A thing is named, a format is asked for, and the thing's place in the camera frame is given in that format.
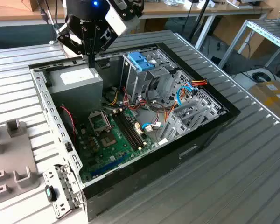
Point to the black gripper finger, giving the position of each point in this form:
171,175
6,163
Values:
96,42
63,37

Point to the grey metal disk bay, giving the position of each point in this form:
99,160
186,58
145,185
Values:
177,124

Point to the brown wooden box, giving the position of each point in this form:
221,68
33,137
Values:
32,4

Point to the blue drive cage latch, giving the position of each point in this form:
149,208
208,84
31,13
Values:
137,59

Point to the grey power supply unit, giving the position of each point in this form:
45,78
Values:
77,93

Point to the grey metal drive cage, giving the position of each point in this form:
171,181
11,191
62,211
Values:
135,81

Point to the black RAM slot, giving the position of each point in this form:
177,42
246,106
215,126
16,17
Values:
131,129
126,133

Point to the cream board connector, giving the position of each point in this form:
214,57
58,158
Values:
138,129

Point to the black tripod pole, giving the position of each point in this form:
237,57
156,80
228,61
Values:
199,21

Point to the green motherboard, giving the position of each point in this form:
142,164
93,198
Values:
102,161

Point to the blue expansion slot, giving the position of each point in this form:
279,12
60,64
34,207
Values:
109,164

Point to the grey parts rack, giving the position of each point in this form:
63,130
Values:
14,151

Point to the brown cardboard sheet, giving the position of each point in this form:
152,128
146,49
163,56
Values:
226,28

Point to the open black PC case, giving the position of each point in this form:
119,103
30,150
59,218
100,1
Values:
154,177

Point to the black teal latch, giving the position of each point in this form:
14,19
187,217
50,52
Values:
50,194

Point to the metal slat shelf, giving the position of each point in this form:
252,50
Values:
266,28

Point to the labelled cardboard box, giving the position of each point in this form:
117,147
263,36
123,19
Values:
266,98

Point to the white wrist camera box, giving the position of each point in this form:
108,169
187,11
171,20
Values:
114,21

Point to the metal card retention bracket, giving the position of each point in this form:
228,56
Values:
65,186

